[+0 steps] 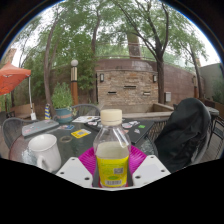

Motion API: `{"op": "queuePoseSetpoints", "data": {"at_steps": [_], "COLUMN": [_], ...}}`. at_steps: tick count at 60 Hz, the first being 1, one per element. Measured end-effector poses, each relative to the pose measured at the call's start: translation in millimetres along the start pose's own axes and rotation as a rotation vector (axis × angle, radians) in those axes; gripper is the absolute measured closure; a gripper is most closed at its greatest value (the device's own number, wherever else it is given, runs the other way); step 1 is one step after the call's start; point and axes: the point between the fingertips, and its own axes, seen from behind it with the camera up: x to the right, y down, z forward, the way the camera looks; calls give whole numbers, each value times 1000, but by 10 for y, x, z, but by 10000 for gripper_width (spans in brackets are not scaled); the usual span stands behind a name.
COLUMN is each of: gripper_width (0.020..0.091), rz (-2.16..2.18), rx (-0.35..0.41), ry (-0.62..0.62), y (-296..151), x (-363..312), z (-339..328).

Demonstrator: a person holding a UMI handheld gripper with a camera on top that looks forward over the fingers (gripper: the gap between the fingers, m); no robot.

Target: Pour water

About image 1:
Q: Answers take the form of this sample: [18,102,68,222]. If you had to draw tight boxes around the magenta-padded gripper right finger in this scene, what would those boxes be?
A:
[128,145,172,188]

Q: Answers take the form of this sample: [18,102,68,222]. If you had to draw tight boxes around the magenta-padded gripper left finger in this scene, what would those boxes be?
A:
[55,146,98,189]

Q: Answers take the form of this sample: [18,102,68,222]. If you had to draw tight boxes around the clear bottle with yellow label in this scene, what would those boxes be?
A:
[92,108,132,189]

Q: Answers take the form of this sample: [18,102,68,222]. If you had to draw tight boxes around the white ceramic mug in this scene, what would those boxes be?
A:
[27,133,63,174]

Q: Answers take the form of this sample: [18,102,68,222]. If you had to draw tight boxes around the black laptop with stickers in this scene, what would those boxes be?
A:
[84,117,156,144]

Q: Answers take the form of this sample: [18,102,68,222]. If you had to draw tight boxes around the black backpack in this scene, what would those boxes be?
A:
[153,97,213,174]

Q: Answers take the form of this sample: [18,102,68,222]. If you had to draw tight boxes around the white paper sheet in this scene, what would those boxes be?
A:
[72,115,101,124]

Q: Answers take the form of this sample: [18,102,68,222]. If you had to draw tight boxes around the blue yellow striped cone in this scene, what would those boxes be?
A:
[44,103,52,120]

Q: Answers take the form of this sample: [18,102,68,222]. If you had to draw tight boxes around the green plant in blue pot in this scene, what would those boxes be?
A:
[50,82,75,125]

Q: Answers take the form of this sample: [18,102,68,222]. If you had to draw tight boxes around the wooden bench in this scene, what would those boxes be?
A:
[9,103,34,119]

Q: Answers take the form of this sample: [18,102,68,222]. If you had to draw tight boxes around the dark forked-trunk tree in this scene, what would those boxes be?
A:
[109,0,191,104]

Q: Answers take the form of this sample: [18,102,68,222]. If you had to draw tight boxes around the leaning brown-trunk tree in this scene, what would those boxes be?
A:
[16,3,101,116]

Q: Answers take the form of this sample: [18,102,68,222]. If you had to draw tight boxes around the thin-trunk tree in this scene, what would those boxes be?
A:
[179,29,209,99]

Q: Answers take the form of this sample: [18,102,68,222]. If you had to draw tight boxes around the orange patio umbrella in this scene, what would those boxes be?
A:
[0,61,38,121]

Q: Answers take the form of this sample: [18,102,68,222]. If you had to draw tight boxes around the brown lamp post, globe light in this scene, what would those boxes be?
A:
[70,59,80,107]

